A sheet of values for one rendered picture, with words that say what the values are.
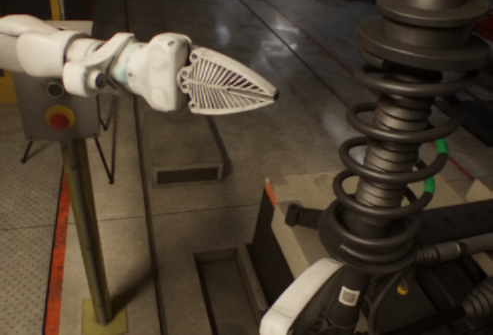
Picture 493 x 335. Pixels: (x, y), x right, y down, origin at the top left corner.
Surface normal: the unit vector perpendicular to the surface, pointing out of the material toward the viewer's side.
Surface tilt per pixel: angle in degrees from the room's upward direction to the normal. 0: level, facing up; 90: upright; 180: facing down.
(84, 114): 90
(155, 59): 82
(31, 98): 90
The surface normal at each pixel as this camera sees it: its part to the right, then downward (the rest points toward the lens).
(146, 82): 0.22, 0.49
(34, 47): -0.25, 0.32
